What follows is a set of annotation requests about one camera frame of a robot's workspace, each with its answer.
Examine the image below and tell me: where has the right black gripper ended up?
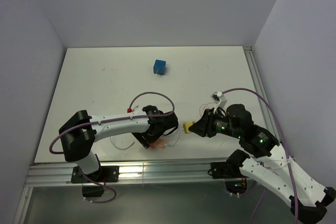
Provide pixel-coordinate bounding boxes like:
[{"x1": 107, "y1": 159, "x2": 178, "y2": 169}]
[{"x1": 188, "y1": 107, "x2": 241, "y2": 138}]

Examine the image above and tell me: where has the yellow plug adapter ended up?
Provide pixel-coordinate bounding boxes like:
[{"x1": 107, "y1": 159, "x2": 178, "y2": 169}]
[{"x1": 182, "y1": 121, "x2": 195, "y2": 134}]

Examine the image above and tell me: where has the blue cube socket adapter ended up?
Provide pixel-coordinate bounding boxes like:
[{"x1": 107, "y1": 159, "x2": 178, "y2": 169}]
[{"x1": 153, "y1": 59, "x2": 166, "y2": 76}]

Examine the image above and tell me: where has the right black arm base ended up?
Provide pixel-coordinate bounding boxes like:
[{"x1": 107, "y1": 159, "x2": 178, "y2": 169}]
[{"x1": 207, "y1": 161, "x2": 257, "y2": 198}]

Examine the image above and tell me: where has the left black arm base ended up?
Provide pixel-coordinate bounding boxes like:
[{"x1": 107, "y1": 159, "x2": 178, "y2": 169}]
[{"x1": 70, "y1": 165, "x2": 119, "y2": 201}]

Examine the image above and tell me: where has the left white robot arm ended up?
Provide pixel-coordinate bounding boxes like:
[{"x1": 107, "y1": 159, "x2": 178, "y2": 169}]
[{"x1": 59, "y1": 105, "x2": 179, "y2": 182}]

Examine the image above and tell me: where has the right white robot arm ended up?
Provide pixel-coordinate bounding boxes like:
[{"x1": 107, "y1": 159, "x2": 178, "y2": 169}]
[{"x1": 188, "y1": 104, "x2": 335, "y2": 223}]

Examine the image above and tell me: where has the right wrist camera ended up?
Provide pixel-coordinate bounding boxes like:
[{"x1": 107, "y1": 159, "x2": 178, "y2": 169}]
[{"x1": 211, "y1": 91, "x2": 227, "y2": 112}]

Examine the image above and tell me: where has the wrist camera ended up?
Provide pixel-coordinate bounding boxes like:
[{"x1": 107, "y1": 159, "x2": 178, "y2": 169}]
[
  {"x1": 127, "y1": 105, "x2": 139, "y2": 113},
  {"x1": 211, "y1": 91, "x2": 227, "y2": 112}
]

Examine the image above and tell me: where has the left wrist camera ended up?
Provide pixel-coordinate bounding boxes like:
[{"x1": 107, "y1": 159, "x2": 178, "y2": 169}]
[{"x1": 127, "y1": 105, "x2": 139, "y2": 113}]

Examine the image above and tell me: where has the aluminium front rail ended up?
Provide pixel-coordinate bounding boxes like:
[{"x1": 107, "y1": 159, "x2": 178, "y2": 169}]
[{"x1": 24, "y1": 158, "x2": 226, "y2": 187}]

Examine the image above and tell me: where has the aluminium rail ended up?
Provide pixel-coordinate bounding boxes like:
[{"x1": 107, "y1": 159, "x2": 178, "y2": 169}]
[
  {"x1": 24, "y1": 158, "x2": 226, "y2": 187},
  {"x1": 243, "y1": 46, "x2": 286, "y2": 156}
]

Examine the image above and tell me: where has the aluminium right side rail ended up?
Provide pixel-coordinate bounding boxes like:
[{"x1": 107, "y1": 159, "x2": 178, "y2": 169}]
[{"x1": 243, "y1": 46, "x2": 286, "y2": 156}]

